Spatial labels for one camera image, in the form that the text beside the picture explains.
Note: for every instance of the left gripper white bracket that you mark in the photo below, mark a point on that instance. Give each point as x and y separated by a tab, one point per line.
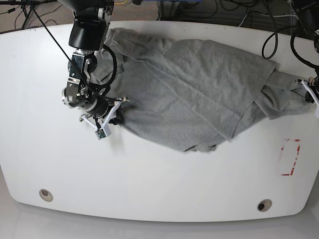
312	89

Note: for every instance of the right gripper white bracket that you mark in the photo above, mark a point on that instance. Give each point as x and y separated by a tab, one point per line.
104	112

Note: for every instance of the grey T-shirt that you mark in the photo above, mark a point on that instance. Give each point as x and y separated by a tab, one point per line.
191	95

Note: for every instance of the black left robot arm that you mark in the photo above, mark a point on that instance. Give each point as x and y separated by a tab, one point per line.
307	12

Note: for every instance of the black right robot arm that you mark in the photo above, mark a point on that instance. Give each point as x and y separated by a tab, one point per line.
91	22

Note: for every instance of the red tape rectangle marking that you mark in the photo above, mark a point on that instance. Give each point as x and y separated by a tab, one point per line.
288	156

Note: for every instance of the black tripod stand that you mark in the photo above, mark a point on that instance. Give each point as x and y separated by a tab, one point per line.
24	7

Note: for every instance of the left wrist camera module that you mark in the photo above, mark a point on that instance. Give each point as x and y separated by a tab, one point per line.
317	112

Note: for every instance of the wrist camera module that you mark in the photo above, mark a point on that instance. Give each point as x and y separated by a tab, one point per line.
317	112
103	132

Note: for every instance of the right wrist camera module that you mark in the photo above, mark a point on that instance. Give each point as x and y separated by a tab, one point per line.
103	132

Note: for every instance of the left table cable grommet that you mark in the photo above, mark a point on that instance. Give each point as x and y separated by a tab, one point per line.
46	195

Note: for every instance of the table cable grommet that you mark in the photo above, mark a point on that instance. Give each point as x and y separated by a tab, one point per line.
46	195
264	205

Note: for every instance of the right table cable grommet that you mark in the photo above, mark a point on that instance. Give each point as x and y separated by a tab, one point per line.
264	205

